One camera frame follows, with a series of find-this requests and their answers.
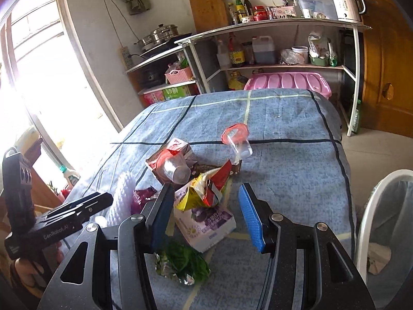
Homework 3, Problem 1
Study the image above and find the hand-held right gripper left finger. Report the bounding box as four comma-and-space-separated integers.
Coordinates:
37, 183, 176, 310

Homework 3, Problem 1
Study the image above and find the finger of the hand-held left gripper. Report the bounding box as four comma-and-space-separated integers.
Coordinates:
69, 192, 114, 212
37, 205, 97, 228

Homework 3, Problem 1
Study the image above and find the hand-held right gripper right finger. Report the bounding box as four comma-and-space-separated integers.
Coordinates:
238, 183, 376, 310

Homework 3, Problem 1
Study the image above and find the magenta wrapper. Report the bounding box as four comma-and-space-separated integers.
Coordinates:
131, 185, 158, 214

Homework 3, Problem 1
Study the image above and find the purple milk carton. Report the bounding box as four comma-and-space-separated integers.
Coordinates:
173, 197, 237, 254

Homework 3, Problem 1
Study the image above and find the clear cup with red lid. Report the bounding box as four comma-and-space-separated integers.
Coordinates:
221, 123, 254, 162
155, 155, 192, 184

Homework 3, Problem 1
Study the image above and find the green foil wrapper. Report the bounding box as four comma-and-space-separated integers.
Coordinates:
155, 241, 211, 285

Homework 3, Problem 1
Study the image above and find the yellow red snack bag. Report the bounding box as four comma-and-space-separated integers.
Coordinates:
174, 160, 233, 212

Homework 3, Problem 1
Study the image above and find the red strawberry milk carton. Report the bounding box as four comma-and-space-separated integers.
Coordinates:
146, 137, 197, 175

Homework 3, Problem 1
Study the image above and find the white trash bin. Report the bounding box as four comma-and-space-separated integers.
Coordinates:
353, 169, 413, 276

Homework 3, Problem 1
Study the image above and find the person's left hand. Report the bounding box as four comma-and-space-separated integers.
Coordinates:
11, 258, 46, 290

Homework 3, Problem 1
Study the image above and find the white detergent bottle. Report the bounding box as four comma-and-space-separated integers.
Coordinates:
59, 165, 81, 188

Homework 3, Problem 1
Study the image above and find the green pink cardboard box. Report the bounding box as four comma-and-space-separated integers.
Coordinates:
139, 84, 201, 107

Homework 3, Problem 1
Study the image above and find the yellow cooking oil bottle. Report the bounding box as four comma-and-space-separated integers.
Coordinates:
228, 71, 249, 91

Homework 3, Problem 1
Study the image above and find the pink woven basket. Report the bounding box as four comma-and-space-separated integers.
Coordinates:
165, 67, 194, 84

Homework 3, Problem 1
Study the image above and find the white power strip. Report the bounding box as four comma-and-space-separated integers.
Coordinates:
120, 47, 134, 71

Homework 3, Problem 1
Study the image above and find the pink storage box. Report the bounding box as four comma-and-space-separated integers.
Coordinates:
243, 72, 333, 100

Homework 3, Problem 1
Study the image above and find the green glass bottle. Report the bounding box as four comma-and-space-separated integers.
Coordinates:
352, 99, 362, 134

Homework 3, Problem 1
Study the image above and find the low white shelf stand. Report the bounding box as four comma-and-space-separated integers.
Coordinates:
126, 43, 201, 107

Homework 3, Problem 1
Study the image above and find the steel pan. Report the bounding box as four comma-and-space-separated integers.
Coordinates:
134, 35, 156, 52

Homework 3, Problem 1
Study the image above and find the sauce bottle with yellow label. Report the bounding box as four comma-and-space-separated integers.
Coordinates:
227, 34, 246, 68

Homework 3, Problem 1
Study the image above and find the clear plastic bottle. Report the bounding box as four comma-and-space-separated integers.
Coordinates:
217, 40, 231, 69

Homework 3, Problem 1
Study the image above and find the crumpled clear plastic bag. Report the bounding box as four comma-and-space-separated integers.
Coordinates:
279, 48, 305, 66

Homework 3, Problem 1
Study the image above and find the plastic jug with dark liquid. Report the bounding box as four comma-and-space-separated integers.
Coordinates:
252, 35, 276, 65

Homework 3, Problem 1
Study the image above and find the green plastic basket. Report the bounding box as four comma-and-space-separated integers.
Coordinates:
310, 55, 338, 67

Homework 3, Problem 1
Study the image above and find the white lidded jar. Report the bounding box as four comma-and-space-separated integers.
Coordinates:
291, 46, 309, 64

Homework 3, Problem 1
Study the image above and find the steel steamer pot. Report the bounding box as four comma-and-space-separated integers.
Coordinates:
152, 24, 179, 44

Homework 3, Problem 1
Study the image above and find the white metal shelf rack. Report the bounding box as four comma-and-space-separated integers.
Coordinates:
176, 18, 371, 138

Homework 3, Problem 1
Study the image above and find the wooden cutting board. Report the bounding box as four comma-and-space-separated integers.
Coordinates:
189, 0, 230, 33

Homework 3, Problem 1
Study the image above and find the pink plastic box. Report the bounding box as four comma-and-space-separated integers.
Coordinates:
274, 5, 297, 18

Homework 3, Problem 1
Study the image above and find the green capped sauce bottle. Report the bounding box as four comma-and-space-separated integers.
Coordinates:
234, 0, 245, 24

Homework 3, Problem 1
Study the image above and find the wooden door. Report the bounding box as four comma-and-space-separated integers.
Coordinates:
347, 0, 413, 134

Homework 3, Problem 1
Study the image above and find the clear plastic storage box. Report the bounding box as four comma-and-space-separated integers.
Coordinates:
295, 0, 338, 20

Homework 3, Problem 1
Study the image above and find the white electric kettle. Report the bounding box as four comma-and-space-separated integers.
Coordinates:
328, 0, 367, 24

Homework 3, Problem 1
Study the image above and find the window frame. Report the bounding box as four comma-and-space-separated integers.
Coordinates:
0, 0, 126, 181

